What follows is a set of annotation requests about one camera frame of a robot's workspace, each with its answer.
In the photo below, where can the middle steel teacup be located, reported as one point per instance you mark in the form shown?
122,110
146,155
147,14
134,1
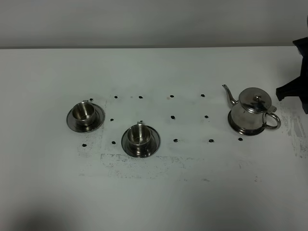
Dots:
139,135

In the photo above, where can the stainless steel teapot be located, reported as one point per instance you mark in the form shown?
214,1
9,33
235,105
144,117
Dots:
253,109

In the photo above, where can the middle steel saucer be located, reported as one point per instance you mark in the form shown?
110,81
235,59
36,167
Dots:
144,151

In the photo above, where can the left steel teacup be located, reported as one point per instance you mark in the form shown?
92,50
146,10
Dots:
84,113

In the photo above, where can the steel teacup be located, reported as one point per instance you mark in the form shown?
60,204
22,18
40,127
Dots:
84,113
139,135

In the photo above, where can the left steel saucer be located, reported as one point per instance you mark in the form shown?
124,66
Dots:
99,120

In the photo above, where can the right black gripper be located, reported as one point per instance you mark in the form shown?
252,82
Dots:
299,86

